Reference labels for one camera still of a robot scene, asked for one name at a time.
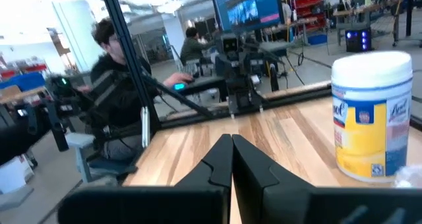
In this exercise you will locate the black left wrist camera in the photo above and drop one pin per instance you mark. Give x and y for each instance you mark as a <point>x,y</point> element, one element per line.
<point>230,44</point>

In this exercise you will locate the grey stool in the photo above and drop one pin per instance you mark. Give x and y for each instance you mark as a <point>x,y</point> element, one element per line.
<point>82,155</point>

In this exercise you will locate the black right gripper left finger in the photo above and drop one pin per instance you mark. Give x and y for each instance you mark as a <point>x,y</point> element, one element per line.
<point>214,168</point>

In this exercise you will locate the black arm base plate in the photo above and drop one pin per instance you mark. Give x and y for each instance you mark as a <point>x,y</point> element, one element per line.
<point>245,105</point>

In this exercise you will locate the blue screen monitor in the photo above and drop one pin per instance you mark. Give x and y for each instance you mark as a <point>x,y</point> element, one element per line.
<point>247,6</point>

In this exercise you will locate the black device blue lights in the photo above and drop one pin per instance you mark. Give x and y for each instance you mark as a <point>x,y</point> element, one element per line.
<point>357,39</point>

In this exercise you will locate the person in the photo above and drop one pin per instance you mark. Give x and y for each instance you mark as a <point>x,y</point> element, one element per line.
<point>115,95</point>
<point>192,47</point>

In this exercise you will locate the black mouse blue glow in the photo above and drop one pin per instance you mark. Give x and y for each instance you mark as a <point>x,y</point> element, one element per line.
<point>179,86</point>

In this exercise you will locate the black metal table frame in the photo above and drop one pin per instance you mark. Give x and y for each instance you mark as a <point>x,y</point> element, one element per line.
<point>132,62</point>

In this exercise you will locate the red storage shelf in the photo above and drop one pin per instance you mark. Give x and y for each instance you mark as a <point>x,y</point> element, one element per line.
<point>310,10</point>

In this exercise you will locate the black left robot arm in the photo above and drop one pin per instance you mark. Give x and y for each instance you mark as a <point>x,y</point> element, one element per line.
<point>242,82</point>

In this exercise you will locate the silver metal bar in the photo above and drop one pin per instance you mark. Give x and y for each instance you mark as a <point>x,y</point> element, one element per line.
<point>145,126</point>

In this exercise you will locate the white box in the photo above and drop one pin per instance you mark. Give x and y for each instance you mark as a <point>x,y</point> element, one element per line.
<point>13,174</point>

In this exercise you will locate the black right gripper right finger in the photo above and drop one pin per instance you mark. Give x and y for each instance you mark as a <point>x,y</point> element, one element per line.
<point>260,181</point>

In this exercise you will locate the yellow white Lysol wipes canister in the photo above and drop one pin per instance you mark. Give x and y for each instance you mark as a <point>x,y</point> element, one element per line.
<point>371,118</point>

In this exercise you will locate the blue bin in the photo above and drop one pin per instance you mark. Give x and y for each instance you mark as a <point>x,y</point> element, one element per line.
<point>23,80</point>

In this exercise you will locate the person's hand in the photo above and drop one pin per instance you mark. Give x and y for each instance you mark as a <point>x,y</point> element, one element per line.
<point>179,78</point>

